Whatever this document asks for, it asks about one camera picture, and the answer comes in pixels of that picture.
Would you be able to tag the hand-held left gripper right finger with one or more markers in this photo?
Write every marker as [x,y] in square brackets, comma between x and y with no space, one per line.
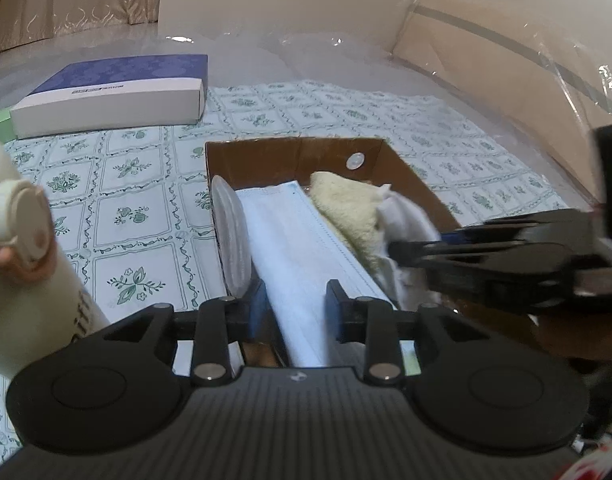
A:
[336,310]

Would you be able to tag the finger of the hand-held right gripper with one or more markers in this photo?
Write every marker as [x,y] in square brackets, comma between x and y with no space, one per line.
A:
[526,227]
[496,270]

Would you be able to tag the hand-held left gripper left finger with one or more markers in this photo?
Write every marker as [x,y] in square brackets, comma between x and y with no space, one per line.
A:
[258,310]

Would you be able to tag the blue face mask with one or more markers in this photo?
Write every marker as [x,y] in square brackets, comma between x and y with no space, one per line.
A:
[296,260]

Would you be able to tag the translucent round pad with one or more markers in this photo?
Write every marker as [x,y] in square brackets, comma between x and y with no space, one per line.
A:
[230,235]

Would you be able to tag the cream fluffy towel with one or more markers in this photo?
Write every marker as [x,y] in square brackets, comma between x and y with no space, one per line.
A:
[346,205]

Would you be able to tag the brown cardboard box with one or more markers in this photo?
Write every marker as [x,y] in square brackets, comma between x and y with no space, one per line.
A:
[286,155]

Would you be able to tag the plastic wrapped headboard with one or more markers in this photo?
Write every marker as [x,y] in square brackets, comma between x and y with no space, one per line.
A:
[486,60]

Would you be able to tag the person's red white clothing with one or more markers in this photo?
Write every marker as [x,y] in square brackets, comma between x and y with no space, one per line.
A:
[601,460]

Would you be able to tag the cream thermos bottle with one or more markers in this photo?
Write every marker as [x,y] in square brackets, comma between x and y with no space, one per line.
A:
[30,310]

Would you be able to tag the blue white flat box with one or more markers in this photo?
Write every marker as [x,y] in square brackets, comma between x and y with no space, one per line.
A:
[110,105]

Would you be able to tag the beige patterned curtain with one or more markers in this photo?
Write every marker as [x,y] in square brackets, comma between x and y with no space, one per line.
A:
[60,0]

